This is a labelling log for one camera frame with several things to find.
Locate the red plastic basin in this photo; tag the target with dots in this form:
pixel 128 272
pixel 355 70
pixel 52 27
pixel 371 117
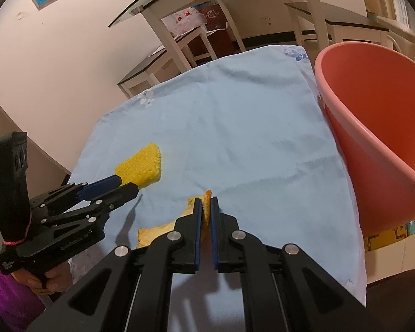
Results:
pixel 377 110

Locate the dark red bag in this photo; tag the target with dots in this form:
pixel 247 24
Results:
pixel 211 17

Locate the light blue blanket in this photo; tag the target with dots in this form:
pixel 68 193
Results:
pixel 228 128

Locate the white bench with papers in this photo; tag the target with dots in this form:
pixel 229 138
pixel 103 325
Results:
pixel 148 69

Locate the person's left forearm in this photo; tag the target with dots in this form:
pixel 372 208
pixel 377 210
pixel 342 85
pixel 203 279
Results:
pixel 7 301

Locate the white red plastic bag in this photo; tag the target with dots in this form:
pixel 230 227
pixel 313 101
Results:
pixel 185 20

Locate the yellow knit dishcloth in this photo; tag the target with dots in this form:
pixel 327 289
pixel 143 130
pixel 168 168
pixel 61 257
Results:
pixel 141 162

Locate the white bench dark seat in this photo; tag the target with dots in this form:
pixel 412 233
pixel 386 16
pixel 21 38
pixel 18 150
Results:
pixel 342 15

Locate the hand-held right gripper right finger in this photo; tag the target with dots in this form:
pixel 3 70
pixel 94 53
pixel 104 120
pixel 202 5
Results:
pixel 214 238

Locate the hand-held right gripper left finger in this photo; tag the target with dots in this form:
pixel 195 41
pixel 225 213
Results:
pixel 196 238

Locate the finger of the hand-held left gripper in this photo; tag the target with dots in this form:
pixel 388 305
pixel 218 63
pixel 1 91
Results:
pixel 124 193
pixel 102 186

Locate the white plastic small table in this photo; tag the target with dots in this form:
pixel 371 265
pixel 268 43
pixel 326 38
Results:
pixel 404 38

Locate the yellow patterned floor mat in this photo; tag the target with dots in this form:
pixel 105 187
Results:
pixel 390 236

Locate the person's left hand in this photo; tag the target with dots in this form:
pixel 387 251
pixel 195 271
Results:
pixel 57 278

